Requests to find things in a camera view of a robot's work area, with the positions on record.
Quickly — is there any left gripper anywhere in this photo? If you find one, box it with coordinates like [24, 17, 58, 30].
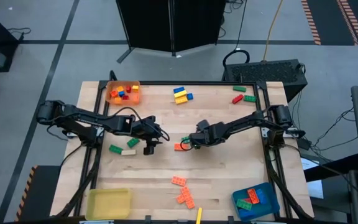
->
[124, 114, 169, 156]

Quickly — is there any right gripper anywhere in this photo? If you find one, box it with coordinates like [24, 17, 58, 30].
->
[188, 119, 229, 151]

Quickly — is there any orange plastic bin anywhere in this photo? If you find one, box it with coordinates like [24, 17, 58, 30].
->
[105, 80, 142, 106]

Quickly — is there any orange long studded block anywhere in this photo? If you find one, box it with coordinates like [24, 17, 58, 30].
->
[180, 185, 193, 200]

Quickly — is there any yellow plastic bin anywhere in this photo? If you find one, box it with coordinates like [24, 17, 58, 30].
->
[85, 187, 133, 221]

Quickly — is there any blue plastic bin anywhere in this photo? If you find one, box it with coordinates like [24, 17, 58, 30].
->
[231, 182, 281, 222]

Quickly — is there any black power adapter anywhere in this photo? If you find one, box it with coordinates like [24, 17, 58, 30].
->
[296, 138, 313, 151]

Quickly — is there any black hazard-striped mat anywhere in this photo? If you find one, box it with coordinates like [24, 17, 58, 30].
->
[14, 164, 62, 222]

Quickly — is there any black divider screen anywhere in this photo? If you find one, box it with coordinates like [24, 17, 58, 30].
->
[116, 0, 228, 65]

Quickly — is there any white paper sheet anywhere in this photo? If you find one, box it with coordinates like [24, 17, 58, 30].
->
[300, 157, 325, 200]

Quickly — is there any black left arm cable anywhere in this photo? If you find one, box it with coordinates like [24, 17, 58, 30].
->
[104, 106, 171, 142]

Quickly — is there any black aluminium table frame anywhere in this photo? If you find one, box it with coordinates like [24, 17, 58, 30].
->
[54, 70, 315, 222]

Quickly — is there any black power cable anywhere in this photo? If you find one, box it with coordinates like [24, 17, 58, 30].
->
[222, 0, 250, 74]

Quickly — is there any yellow hanging cable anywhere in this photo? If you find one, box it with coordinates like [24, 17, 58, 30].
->
[262, 0, 284, 62]

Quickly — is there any black floor cable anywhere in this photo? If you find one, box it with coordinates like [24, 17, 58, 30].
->
[7, 27, 32, 41]

